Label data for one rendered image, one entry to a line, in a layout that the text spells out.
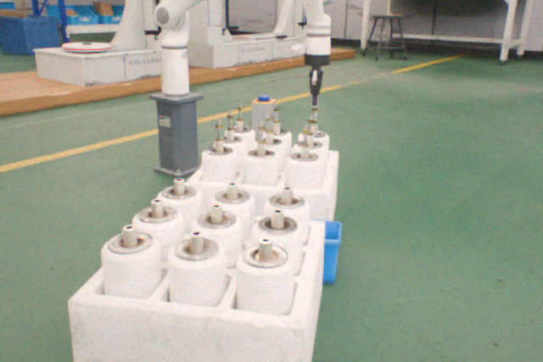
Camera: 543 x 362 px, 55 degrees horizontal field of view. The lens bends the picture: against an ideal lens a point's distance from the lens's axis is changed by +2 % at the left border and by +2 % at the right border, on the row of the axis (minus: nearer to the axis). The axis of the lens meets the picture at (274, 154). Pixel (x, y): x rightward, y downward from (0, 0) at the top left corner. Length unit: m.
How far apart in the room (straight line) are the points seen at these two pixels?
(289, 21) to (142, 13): 1.78
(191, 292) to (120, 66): 2.81
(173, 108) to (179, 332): 1.13
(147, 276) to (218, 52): 3.38
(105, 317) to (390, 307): 0.62
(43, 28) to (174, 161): 4.15
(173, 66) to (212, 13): 2.34
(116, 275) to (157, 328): 0.11
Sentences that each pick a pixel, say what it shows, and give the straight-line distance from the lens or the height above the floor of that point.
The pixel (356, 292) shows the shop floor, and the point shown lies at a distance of 1.25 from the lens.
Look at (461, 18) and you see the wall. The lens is 6.52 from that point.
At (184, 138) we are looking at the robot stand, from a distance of 1.91.
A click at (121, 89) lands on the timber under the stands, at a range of 3.50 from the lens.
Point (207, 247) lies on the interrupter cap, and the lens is 0.88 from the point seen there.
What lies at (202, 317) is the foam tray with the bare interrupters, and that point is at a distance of 0.85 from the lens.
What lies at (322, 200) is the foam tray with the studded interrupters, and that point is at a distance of 1.30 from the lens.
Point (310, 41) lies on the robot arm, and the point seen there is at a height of 0.54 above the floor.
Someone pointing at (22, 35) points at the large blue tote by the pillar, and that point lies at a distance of 5.86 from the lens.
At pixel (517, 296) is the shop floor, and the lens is 1.36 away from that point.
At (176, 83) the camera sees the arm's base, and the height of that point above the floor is 0.35.
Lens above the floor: 0.67
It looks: 18 degrees down
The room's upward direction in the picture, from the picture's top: 1 degrees clockwise
